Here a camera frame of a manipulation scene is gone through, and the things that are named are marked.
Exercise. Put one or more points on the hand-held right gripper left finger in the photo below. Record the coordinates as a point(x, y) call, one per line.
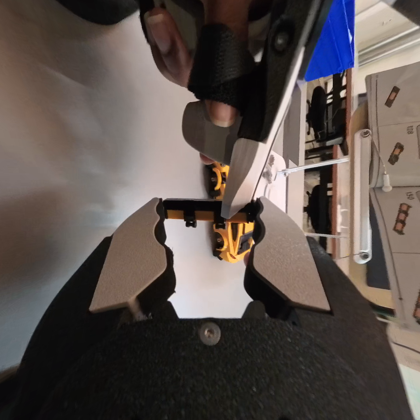
point(130, 256)

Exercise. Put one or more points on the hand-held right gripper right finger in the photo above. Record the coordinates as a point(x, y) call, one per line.
point(288, 263)

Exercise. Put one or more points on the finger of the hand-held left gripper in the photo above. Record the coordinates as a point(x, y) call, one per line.
point(242, 177)

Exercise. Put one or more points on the black and yellow lego strip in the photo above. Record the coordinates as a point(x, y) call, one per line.
point(196, 210)

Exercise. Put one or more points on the yellow lego car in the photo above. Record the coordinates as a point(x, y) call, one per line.
point(232, 242)

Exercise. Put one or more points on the lego instruction booklet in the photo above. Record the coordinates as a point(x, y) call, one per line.
point(399, 214)

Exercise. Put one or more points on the person's left hand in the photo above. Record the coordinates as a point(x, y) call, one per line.
point(167, 49)

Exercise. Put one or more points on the clear bag of small parts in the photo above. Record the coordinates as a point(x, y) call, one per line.
point(269, 168)

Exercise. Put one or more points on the stacked blue plastic bins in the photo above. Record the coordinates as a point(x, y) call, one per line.
point(330, 40)

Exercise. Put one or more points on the black office chair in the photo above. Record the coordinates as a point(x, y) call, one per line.
point(318, 108)
point(318, 207)

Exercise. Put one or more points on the white book stand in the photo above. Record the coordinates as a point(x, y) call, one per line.
point(360, 196)

